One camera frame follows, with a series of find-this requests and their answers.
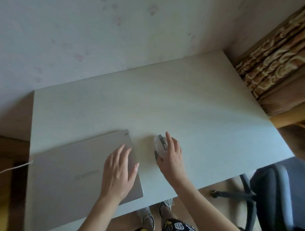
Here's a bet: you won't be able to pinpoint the person's right hand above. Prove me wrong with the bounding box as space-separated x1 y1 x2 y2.
156 132 189 185

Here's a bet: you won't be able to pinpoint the person's left hand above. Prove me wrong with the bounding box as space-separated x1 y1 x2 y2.
99 144 140 202

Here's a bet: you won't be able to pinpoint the white and grey computer mouse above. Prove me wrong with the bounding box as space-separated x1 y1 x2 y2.
154 134 168 165

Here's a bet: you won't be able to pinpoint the person's left forearm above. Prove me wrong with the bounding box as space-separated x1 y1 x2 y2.
77 196 125 231

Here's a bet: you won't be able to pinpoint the person's right forearm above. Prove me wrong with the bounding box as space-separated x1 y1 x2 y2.
170 177 239 231

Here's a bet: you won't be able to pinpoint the person's grey right shoe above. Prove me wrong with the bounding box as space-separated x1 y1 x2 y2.
159 198 175 217

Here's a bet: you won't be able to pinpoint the person's grey shoe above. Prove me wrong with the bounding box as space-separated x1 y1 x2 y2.
159 198 175 217
136 207 156 231

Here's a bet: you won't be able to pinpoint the person's grey left shoe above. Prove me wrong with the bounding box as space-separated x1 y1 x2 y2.
136 207 156 231

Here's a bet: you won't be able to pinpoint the silver closed laptop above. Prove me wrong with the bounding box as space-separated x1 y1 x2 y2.
28 129 144 222

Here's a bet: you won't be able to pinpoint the black patterned shorts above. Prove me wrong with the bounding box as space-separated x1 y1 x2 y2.
161 217 196 231

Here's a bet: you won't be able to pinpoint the grey office chair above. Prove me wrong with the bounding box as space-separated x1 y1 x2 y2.
210 164 305 231

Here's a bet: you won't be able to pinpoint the brown patterned curtain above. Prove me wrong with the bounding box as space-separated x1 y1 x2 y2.
234 5 305 117

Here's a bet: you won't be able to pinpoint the white cable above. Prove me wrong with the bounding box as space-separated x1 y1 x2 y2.
0 160 34 174

